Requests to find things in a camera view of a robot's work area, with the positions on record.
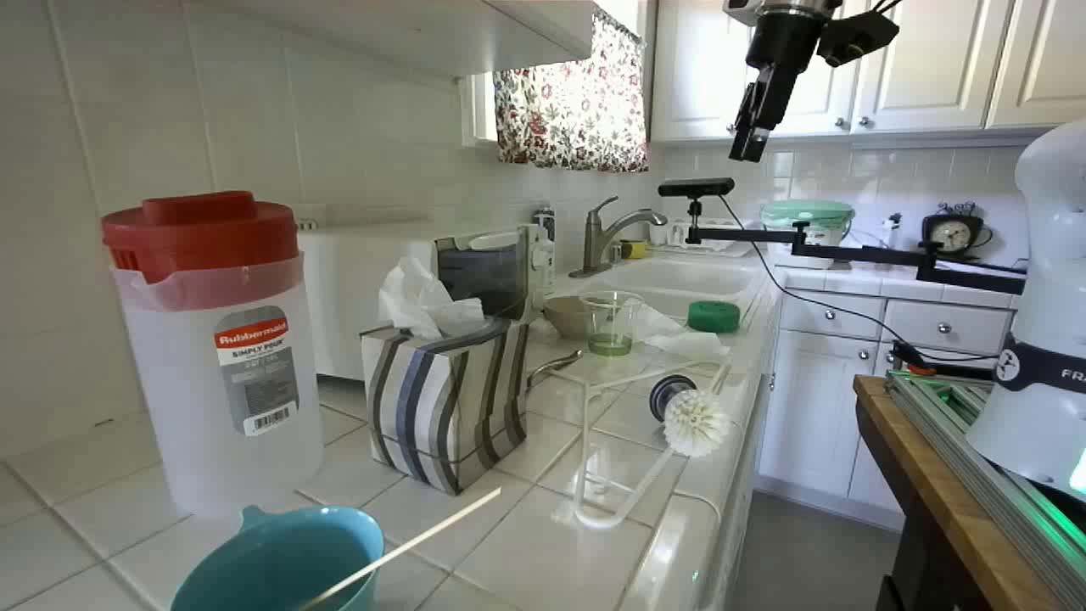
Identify thin wooden stick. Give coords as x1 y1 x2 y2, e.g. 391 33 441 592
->
296 486 507 611

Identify aluminium rail frame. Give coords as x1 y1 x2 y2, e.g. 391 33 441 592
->
881 366 1086 611

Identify light green bowl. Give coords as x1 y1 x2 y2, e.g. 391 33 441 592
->
752 196 857 247

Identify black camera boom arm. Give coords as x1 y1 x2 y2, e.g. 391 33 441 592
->
679 196 1033 300

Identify beige ceramic bowl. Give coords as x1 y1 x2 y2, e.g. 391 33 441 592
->
539 294 597 342

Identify striped fabric bag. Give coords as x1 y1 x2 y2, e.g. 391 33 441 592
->
356 315 536 500

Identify grey metal faucet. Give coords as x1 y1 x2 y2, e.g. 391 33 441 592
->
569 194 673 283

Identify glass cup with green base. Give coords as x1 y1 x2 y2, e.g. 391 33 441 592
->
581 290 639 359

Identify teal plastic bowl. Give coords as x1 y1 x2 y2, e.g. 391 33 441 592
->
165 504 391 611

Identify white kitchen sink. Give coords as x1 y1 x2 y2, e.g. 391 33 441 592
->
563 250 774 309

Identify black camera cable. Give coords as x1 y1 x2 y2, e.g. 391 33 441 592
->
716 194 1012 371

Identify round dial kitchen scale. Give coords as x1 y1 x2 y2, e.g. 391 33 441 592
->
916 202 998 263

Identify white wall cabinets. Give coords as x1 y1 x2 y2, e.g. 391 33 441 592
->
649 0 1086 148

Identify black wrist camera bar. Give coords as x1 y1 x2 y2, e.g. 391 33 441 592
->
817 6 905 69

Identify white soap bottle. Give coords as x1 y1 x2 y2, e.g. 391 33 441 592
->
527 205 560 271

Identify floral window curtain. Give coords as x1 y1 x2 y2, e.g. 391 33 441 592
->
493 9 650 178

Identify white base cabinets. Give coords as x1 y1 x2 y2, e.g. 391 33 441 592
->
752 267 1020 537

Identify round green scrubber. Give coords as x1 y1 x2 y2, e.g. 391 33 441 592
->
684 300 742 335

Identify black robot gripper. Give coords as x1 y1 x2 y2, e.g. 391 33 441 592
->
726 6 840 163

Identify white tissue paper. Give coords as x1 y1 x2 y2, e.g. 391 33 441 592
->
372 247 487 342

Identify plastic pitcher with red lid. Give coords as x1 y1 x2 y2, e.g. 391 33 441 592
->
97 188 330 518

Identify black red clamp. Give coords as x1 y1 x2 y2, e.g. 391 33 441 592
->
886 335 944 385

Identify metal spoon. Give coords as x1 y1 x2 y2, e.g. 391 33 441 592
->
521 342 588 387

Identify wooden table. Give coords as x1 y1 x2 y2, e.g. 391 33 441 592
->
852 375 1073 611

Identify black stereo camera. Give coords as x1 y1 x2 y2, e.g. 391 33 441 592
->
656 174 738 205

